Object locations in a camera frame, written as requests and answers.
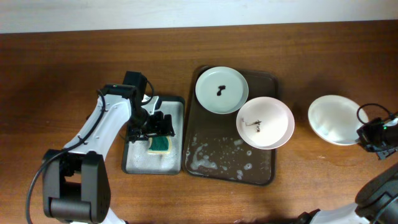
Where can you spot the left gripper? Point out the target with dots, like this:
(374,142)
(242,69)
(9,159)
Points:
(158,128)

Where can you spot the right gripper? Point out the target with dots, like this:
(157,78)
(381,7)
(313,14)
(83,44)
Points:
(364,132)

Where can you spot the green yellow sponge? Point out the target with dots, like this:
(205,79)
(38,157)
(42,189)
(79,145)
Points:
(160,145)

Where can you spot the white plate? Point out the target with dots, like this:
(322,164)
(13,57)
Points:
(336,119)

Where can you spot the pale green plate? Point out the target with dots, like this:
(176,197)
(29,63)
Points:
(221,90)

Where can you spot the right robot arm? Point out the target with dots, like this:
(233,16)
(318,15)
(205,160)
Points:
(376,202)

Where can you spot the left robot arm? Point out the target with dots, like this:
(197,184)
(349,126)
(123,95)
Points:
(75,182)

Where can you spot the small grey metal tray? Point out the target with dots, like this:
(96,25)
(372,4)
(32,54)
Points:
(138,160)

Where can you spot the large brown tray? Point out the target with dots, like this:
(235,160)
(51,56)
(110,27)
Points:
(214,149)

